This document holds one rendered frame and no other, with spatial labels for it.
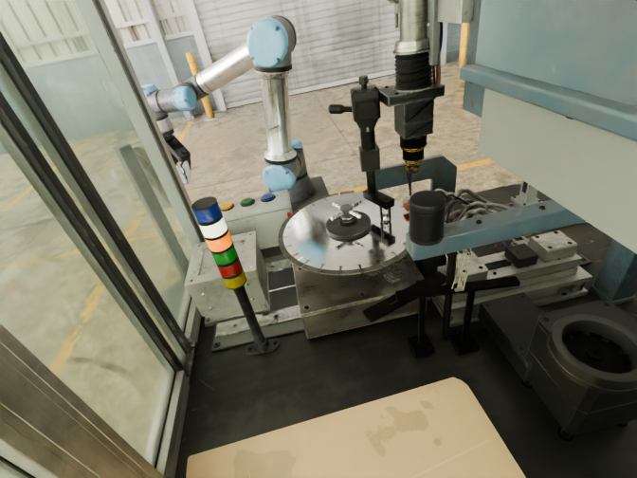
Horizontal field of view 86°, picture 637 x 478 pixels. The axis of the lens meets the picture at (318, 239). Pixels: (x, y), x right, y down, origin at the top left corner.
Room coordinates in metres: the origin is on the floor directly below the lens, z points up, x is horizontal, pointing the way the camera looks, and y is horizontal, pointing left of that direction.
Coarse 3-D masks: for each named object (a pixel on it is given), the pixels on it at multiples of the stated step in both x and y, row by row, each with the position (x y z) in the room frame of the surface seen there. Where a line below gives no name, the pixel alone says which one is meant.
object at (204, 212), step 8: (200, 200) 0.56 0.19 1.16; (208, 200) 0.55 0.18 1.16; (216, 200) 0.54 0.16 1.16; (192, 208) 0.53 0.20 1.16; (200, 208) 0.53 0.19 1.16; (208, 208) 0.52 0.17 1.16; (216, 208) 0.53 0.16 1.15; (200, 216) 0.52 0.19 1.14; (208, 216) 0.52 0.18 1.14; (216, 216) 0.53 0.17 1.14
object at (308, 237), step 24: (312, 216) 0.77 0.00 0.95; (408, 216) 0.68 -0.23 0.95; (288, 240) 0.68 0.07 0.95; (312, 240) 0.66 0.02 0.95; (336, 240) 0.64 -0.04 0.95; (360, 240) 0.63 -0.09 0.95; (384, 240) 0.61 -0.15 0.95; (312, 264) 0.57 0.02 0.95; (336, 264) 0.56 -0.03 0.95; (360, 264) 0.54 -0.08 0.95
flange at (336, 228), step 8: (368, 216) 0.70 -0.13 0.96; (328, 224) 0.70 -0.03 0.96; (336, 224) 0.69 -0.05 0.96; (344, 224) 0.67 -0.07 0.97; (352, 224) 0.67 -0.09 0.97; (360, 224) 0.67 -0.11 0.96; (368, 224) 0.67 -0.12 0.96; (328, 232) 0.68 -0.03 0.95; (336, 232) 0.66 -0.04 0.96; (344, 232) 0.65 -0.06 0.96; (352, 232) 0.65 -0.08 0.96; (360, 232) 0.64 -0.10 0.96
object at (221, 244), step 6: (228, 234) 0.54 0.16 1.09; (210, 240) 0.52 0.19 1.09; (216, 240) 0.52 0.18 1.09; (222, 240) 0.52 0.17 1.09; (228, 240) 0.53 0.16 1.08; (210, 246) 0.52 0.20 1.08; (216, 246) 0.52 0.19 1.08; (222, 246) 0.52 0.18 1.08; (228, 246) 0.53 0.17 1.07; (216, 252) 0.52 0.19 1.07
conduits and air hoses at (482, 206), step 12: (444, 192) 0.83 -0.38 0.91; (468, 192) 0.83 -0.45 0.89; (456, 204) 0.78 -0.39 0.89; (468, 204) 0.78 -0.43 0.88; (480, 204) 0.74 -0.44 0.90; (492, 204) 0.80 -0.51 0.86; (456, 216) 0.71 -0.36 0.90; (468, 216) 0.67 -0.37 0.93; (504, 240) 0.70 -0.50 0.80; (528, 240) 0.64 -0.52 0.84; (468, 252) 0.53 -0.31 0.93; (456, 276) 0.47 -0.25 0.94; (456, 288) 0.44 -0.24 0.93
